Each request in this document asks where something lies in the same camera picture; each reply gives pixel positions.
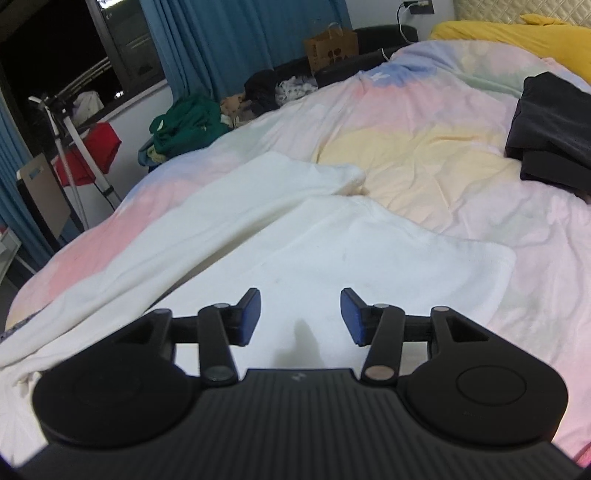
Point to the green clothing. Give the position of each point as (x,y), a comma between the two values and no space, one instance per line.
(189,124)

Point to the garment steamer stand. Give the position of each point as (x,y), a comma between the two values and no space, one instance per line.
(81,147)

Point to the white pants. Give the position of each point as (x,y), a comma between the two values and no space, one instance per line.
(332,258)

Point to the blue curtain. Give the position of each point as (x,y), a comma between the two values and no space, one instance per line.
(231,41)
(14,194)

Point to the dark window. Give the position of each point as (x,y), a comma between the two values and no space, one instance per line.
(55,41)

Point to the pastel duvet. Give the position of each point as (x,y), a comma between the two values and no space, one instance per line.
(438,152)

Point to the red cloth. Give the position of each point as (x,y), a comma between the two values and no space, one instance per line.
(99,143)

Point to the folded black framed board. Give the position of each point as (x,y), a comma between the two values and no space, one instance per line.
(44,194)

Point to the white hanging cloth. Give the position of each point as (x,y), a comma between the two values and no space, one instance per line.
(87,106)

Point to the dark clothes pile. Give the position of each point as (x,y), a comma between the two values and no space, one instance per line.
(261,90)

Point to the black sofa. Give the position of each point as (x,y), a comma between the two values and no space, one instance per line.
(388,37)

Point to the yellow pillow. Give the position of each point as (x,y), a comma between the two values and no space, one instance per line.
(508,39)

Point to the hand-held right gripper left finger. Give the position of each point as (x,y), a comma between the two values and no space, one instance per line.
(249,318)

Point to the quilted beige headboard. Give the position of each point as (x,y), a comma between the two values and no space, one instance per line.
(517,9)

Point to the wall socket with charger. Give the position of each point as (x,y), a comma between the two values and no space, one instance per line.
(418,5)

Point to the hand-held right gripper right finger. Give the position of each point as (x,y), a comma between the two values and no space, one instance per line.
(353,321)

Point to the beige plush toy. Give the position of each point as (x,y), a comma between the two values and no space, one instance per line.
(233,107)

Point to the folded black clothes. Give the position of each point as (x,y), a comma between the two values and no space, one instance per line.
(554,129)

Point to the white patterned cloth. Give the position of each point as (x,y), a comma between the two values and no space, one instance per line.
(295,88)

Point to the brown paper bag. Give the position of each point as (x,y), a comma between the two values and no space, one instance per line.
(332,48)

